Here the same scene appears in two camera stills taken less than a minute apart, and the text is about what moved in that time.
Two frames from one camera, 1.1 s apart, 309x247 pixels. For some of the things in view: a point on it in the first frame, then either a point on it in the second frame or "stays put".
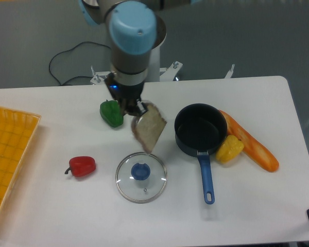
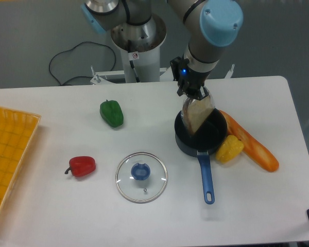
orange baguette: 251,147 stays put
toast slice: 148,127 → 195,112
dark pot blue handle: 199,128 stays put
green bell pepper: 110,112 stays put
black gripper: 129,95 → 188,79
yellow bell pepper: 229,150 stays put
